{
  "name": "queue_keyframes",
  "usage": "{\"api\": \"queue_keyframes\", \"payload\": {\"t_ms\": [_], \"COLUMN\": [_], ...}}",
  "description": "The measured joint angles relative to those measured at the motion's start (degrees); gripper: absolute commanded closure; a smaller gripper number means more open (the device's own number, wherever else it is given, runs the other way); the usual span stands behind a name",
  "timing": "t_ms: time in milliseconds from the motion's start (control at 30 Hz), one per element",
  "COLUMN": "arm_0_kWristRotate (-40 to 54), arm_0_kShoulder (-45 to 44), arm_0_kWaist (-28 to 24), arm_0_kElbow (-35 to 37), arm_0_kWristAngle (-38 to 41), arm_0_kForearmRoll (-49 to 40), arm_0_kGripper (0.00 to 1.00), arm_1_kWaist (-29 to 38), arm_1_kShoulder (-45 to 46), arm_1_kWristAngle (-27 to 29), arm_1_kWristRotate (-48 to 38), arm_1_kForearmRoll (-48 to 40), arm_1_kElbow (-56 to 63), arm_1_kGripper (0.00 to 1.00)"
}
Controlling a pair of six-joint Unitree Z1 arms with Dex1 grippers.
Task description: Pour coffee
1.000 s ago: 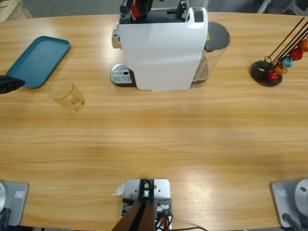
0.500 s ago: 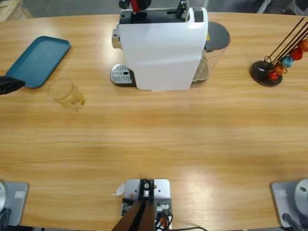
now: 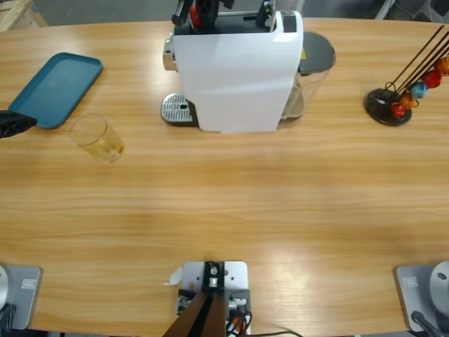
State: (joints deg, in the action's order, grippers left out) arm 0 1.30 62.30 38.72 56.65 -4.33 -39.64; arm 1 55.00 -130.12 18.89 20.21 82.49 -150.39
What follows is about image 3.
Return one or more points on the white paper tag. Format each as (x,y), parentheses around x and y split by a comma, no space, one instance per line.
(175,277)

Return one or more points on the drip tray with metal grille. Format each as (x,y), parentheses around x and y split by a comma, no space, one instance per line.
(175,109)

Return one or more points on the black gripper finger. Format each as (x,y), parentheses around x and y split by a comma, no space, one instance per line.
(14,123)

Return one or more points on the clear water tank dark lid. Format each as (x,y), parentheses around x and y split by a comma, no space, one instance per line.
(315,52)

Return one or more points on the clear drinking glass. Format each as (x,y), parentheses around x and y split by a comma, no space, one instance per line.
(105,147)

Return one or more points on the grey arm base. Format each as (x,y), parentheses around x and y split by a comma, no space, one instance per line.
(410,295)
(28,298)

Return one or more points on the white metal frame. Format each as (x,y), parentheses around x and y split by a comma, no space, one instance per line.
(384,8)

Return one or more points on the dark camera mount post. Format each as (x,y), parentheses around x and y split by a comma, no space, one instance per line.
(207,316)

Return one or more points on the red coffee capsule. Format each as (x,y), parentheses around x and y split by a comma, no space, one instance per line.
(194,15)
(398,110)
(432,78)

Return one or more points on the blue coffee capsule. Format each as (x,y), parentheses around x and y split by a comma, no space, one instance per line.
(419,90)

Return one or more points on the white capsule coffee machine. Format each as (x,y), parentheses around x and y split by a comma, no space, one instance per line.
(238,77)

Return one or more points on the orange coffee capsule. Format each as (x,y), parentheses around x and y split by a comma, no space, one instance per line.
(443,65)
(407,100)

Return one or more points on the wooden pallet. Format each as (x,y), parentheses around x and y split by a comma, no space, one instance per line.
(14,14)

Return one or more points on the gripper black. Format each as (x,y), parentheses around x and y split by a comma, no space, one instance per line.
(228,3)

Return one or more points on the teal plastic tray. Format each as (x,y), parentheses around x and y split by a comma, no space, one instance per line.
(56,87)

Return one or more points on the black capsule holder with rods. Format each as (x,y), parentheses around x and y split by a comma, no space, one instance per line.
(377,100)

